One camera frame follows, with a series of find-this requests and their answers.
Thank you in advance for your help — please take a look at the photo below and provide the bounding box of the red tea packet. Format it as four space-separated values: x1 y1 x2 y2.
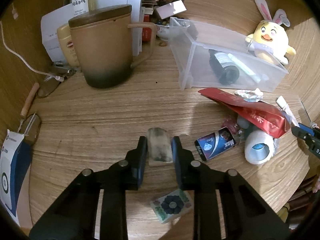
199 88 291 139

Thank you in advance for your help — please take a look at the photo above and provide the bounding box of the white tape roll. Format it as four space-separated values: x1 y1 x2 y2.
245 130 275 165

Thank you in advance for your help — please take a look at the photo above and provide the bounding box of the blue Max card box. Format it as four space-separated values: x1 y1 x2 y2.
195 127 237 161

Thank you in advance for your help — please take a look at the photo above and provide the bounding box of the white cosmetic tube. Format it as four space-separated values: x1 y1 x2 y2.
228 53 261 83

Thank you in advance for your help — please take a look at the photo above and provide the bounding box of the dark glass bottle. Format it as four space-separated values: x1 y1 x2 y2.
209 49 240 85

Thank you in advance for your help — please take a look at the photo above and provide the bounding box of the grey eraser block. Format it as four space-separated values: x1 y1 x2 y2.
146 127 172 166

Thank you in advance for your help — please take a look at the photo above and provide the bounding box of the floral mahjong tile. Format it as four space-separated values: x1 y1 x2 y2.
150 189 194 224

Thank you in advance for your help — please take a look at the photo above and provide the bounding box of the blue white carton box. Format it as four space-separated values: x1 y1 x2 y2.
1 130 33 229

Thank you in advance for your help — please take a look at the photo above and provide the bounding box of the yellow chick plush toy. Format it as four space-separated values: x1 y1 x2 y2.
245 0 296 65

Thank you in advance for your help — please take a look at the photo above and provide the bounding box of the clear plastic storage bin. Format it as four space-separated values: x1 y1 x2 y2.
169 17 288 92

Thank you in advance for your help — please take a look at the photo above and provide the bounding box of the brown ceramic mug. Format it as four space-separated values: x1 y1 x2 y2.
70 14 157 88

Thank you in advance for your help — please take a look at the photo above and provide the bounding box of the white ceramic bowl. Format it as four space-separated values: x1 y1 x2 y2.
156 24 180 41

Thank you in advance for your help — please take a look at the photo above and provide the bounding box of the beige lotion bottle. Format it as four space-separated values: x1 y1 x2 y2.
57 23 80 68

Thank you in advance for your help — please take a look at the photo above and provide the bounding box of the small white cardboard box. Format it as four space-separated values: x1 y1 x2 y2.
155 0 187 20

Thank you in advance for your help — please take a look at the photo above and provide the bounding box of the wooden mug lid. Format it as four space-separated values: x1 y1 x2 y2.
68 4 132 28

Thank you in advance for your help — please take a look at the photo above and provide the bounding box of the wooden handle tool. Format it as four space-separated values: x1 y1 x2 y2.
20 82 40 119

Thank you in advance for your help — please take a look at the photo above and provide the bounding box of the white cable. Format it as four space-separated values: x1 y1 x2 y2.
0 21 65 82

